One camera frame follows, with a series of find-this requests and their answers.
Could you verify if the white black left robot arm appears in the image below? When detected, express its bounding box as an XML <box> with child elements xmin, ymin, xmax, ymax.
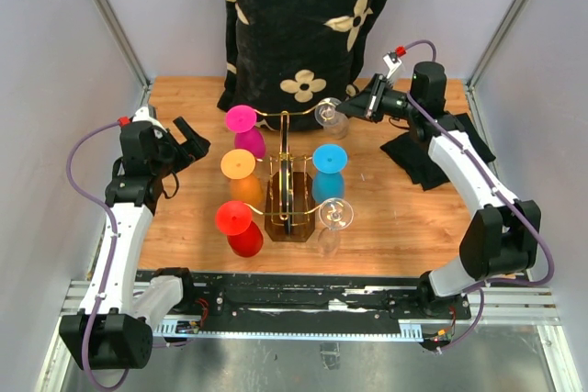
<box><xmin>59</xmin><ymin>114</ymin><xmax>210</xmax><ymax>374</ymax></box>

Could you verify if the gold wire wine glass rack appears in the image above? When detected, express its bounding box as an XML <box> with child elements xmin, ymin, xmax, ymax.
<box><xmin>251</xmin><ymin>110</ymin><xmax>321</xmax><ymax>242</ymax></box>

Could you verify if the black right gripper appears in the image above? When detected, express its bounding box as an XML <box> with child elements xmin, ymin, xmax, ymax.
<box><xmin>335</xmin><ymin>74</ymin><xmax>420</xmax><ymax>124</ymax></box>

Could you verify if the blue wine glass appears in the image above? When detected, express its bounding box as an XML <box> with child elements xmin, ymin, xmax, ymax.
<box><xmin>312</xmin><ymin>144</ymin><xmax>348</xmax><ymax>204</ymax></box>

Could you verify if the orange wine glass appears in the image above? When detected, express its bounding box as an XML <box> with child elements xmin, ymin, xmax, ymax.
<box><xmin>220</xmin><ymin>149</ymin><xmax>263</xmax><ymax>206</ymax></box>

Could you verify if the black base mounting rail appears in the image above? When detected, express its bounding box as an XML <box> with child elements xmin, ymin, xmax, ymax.
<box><xmin>132</xmin><ymin>267</ymin><xmax>473</xmax><ymax>338</ymax></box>

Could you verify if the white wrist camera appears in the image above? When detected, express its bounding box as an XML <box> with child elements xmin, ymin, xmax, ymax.
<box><xmin>118</xmin><ymin>106</ymin><xmax>165</xmax><ymax>141</ymax></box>
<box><xmin>383</xmin><ymin>46</ymin><xmax>406</xmax><ymax>84</ymax></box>

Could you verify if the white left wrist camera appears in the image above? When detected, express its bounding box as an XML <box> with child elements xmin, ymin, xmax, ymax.
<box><xmin>118</xmin><ymin>106</ymin><xmax>165</xmax><ymax>141</ymax></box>

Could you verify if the red wine glass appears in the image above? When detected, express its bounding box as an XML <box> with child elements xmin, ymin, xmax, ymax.
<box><xmin>215</xmin><ymin>200</ymin><xmax>264</xmax><ymax>258</ymax></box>

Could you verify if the black floral patterned pillow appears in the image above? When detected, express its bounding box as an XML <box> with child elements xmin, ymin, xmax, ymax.
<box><xmin>217</xmin><ymin>0</ymin><xmax>388</xmax><ymax>131</ymax></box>

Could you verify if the black folded cloth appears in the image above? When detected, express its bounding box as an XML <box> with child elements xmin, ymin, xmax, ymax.
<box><xmin>380</xmin><ymin>113</ymin><xmax>496</xmax><ymax>191</ymax></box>

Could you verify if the clear wine glass front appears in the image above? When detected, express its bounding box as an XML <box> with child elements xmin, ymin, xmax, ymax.
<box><xmin>317</xmin><ymin>197</ymin><xmax>355</xmax><ymax>256</ymax></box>

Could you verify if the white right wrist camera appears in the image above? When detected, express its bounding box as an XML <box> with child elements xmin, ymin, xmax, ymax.
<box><xmin>383</xmin><ymin>46</ymin><xmax>406</xmax><ymax>84</ymax></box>

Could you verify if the magenta wine glass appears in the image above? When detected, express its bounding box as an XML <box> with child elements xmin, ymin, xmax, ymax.
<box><xmin>225</xmin><ymin>105</ymin><xmax>266</xmax><ymax>159</ymax></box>

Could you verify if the left aluminium frame post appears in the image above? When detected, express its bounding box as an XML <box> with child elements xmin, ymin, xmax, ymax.
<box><xmin>93</xmin><ymin>0</ymin><xmax>152</xmax><ymax>90</ymax></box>

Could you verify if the right aluminium frame post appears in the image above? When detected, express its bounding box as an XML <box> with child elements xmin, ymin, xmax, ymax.
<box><xmin>470</xmin><ymin>0</ymin><xmax>557</xmax><ymax>85</ymax></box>

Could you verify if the aluminium frame post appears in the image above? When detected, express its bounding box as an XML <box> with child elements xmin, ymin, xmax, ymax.
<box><xmin>470</xmin><ymin>0</ymin><xmax>557</xmax><ymax>85</ymax></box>
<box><xmin>93</xmin><ymin>0</ymin><xmax>152</xmax><ymax>90</ymax></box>

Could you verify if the clear wine glass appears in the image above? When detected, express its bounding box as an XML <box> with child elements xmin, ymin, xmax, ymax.
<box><xmin>317</xmin><ymin>197</ymin><xmax>355</xmax><ymax>256</ymax></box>
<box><xmin>314</xmin><ymin>97</ymin><xmax>349</xmax><ymax>140</ymax></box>

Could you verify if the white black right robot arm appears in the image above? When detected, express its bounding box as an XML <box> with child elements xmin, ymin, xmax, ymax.
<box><xmin>336</xmin><ymin>61</ymin><xmax>541</xmax><ymax>319</ymax></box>

